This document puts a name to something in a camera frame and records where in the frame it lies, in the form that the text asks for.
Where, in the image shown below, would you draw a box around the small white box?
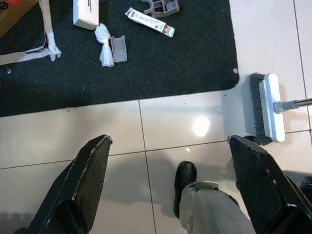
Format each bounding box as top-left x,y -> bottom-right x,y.
72,0 -> 100,31

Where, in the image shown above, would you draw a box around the black floor mat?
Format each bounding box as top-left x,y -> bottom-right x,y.
0,0 -> 239,117

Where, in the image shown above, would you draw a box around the crumpled white plastic bag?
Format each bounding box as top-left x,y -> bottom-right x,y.
94,23 -> 115,68

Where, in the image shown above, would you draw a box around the long white printed box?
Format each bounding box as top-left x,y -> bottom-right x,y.
125,7 -> 176,38

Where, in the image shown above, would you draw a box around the open cardboard box red print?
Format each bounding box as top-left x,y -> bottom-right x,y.
0,0 -> 39,39

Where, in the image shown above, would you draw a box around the small grey bracket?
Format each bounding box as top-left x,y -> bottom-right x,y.
109,35 -> 128,63

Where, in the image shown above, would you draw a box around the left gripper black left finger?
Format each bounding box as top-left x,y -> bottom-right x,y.
13,134 -> 113,234

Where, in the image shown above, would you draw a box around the beige paper tape strip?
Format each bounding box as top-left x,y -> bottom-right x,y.
0,0 -> 62,66

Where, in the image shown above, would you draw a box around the white broom grey bristles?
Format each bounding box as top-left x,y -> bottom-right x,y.
248,72 -> 312,146

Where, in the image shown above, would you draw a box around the grey clip holder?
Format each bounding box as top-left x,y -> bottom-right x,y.
141,0 -> 180,19

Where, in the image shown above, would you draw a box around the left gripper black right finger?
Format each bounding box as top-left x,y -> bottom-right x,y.
226,135 -> 312,234

